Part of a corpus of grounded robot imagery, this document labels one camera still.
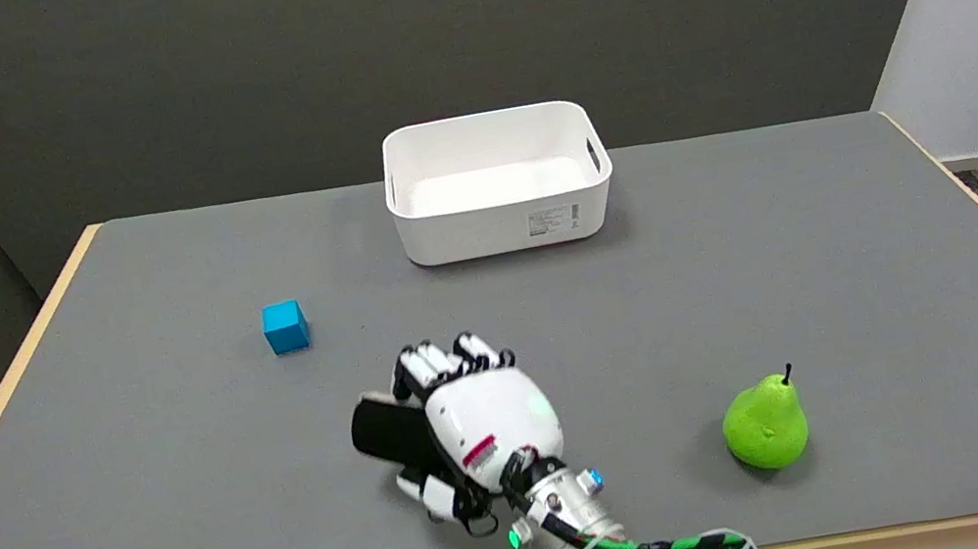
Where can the black blackboard eraser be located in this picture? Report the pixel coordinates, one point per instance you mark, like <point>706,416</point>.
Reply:
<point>389,435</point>

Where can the grey table mat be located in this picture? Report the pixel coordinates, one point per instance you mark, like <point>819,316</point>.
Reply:
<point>505,371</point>

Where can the blue cube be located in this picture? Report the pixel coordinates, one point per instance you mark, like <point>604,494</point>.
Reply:
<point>285,326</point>

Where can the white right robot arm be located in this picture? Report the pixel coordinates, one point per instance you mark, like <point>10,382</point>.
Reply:
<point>571,529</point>

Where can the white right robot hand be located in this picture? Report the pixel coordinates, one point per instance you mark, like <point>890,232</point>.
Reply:
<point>489,423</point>

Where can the green pear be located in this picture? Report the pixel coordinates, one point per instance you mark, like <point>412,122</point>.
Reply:
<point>765,425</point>

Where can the white plastic container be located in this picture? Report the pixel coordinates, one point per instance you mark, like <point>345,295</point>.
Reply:
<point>497,182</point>

